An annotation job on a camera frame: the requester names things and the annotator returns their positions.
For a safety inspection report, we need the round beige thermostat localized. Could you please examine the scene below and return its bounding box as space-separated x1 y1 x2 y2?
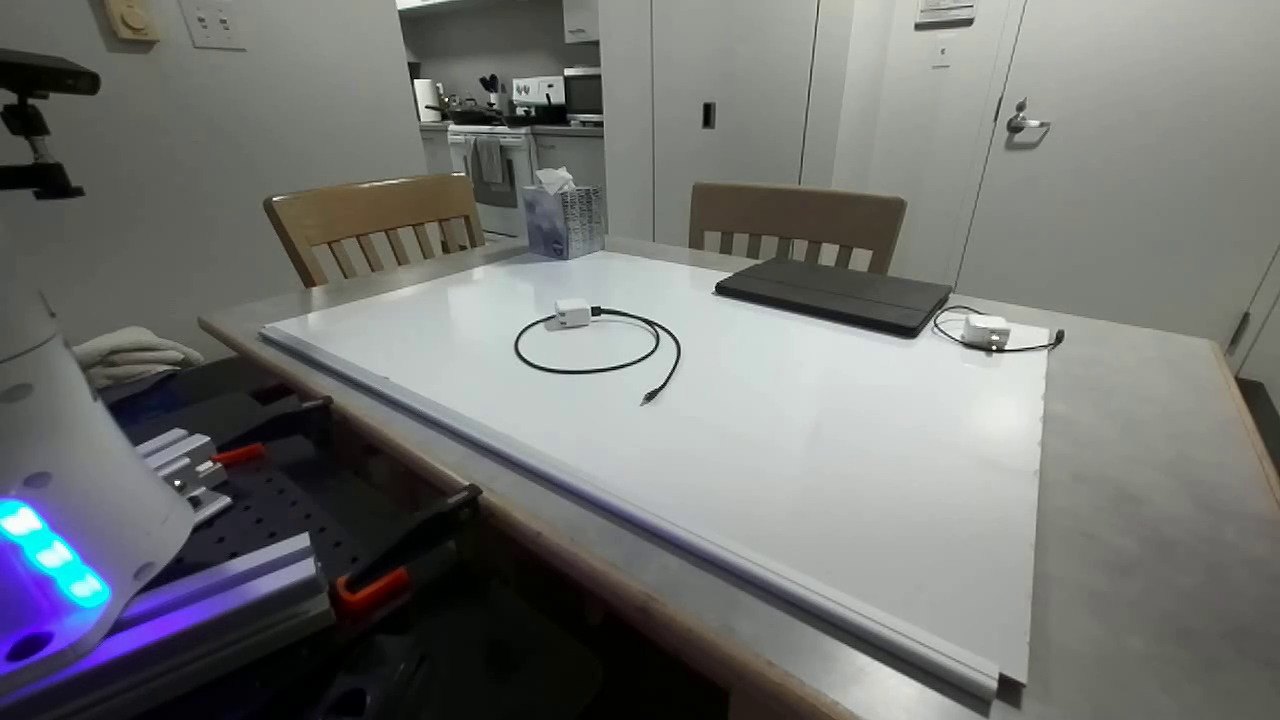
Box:
106 0 157 46

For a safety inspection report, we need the black charging cable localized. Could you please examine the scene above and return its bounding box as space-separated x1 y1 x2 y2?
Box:
509 303 683 410

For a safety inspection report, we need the white cloth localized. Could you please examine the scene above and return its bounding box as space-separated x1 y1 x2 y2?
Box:
74 323 201 393

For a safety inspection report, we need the white power adapter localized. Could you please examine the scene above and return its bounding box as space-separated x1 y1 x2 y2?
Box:
548 303 594 331

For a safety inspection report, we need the black orange clamp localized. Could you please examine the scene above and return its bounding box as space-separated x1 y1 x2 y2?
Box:
328 486 481 620

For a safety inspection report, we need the black breadboard mount plate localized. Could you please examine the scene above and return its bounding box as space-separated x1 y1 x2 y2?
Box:
108 360 449 584

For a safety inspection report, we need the black laptop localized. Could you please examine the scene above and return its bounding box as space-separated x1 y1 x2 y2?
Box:
715 260 951 335

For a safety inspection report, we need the left wooden chair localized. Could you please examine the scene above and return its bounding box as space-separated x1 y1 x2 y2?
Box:
265 171 486 290

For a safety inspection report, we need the thin charger cable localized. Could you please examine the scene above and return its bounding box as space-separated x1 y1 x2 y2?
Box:
930 300 1067 357

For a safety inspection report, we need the white stove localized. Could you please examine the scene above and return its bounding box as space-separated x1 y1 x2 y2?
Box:
449 125 536 240

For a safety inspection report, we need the silver door handle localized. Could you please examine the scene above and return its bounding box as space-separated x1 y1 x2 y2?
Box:
1003 106 1051 148

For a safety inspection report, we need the right wooden chair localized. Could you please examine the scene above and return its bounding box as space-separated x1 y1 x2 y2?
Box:
690 183 908 278

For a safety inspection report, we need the white board mat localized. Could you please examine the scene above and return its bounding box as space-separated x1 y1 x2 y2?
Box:
265 252 1047 691

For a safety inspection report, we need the wooden chair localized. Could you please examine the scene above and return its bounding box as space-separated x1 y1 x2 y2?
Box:
690 183 908 278
265 171 486 290

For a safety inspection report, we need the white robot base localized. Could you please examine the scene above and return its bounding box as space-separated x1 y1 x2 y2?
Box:
0 240 193 704

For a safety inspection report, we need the black camera on stand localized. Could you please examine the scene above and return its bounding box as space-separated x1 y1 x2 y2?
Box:
0 48 102 200

